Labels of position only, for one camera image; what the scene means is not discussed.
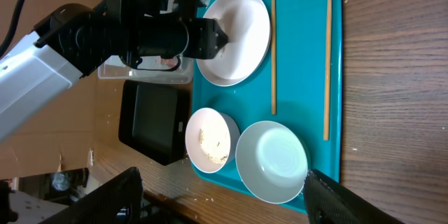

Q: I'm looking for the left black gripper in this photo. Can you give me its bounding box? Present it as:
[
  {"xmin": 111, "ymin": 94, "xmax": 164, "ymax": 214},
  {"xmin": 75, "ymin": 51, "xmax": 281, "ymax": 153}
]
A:
[{"xmin": 183, "ymin": 18, "xmax": 228, "ymax": 60}]

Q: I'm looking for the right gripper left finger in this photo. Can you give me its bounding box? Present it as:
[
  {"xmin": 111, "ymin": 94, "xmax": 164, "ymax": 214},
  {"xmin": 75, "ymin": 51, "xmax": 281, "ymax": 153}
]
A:
[{"xmin": 42, "ymin": 167, "xmax": 143, "ymax": 224}]

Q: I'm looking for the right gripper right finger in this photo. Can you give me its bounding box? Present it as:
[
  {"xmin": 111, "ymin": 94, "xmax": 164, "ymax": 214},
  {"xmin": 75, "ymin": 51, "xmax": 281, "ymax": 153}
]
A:
[{"xmin": 304, "ymin": 169, "xmax": 403, "ymax": 224}]

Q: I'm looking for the pink bowl with rice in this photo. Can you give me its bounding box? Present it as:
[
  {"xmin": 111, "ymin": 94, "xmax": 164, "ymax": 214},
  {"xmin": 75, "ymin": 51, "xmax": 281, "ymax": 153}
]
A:
[{"xmin": 185, "ymin": 108, "xmax": 240, "ymax": 174}]

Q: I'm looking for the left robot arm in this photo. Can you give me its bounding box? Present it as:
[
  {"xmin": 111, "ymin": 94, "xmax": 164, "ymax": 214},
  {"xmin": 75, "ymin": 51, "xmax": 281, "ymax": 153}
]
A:
[{"xmin": 1, "ymin": 0, "xmax": 229, "ymax": 138}]

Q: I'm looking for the white round plate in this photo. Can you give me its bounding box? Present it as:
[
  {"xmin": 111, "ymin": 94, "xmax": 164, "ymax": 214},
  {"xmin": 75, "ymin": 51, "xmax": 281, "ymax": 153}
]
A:
[{"xmin": 197, "ymin": 0, "xmax": 271, "ymax": 87}]

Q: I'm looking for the left wooden chopstick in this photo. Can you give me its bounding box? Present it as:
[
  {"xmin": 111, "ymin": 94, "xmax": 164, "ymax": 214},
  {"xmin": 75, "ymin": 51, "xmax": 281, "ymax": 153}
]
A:
[{"xmin": 271, "ymin": 0, "xmax": 277, "ymax": 115}]

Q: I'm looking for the wooden chopstick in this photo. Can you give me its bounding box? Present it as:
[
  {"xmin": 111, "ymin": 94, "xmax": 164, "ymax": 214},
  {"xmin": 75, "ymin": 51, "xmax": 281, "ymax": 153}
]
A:
[
  {"xmin": 323, "ymin": 0, "xmax": 333, "ymax": 141},
  {"xmin": 271, "ymin": 0, "xmax": 277, "ymax": 115}
]

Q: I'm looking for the grey-white bowl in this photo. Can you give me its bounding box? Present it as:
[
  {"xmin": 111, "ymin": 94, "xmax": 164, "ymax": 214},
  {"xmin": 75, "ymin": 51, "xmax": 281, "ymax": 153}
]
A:
[{"xmin": 235, "ymin": 120, "xmax": 308, "ymax": 204}]

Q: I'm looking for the teal plastic tray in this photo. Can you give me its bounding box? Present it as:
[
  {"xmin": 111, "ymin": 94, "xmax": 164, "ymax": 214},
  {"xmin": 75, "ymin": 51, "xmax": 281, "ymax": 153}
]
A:
[{"xmin": 192, "ymin": 0, "xmax": 343, "ymax": 180}]

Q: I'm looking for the black square tray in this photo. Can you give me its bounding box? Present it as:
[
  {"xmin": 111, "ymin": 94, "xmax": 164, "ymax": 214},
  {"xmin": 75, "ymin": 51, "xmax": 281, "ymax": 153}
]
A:
[{"xmin": 118, "ymin": 80, "xmax": 190, "ymax": 166}]

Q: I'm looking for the right wooden chopstick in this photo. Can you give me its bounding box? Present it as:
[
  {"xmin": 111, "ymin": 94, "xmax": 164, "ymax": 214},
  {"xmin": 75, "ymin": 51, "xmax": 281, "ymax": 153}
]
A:
[{"xmin": 323, "ymin": 0, "xmax": 333, "ymax": 141}]

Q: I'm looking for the clear plastic bin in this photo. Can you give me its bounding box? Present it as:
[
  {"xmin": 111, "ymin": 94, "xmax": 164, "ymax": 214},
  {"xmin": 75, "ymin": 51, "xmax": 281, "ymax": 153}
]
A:
[{"xmin": 97, "ymin": 55, "xmax": 194, "ymax": 84}]

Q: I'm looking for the black cable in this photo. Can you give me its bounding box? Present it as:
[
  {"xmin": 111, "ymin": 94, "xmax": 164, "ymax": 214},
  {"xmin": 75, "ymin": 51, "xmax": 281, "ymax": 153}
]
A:
[{"xmin": 0, "ymin": 0, "xmax": 48, "ymax": 59}]

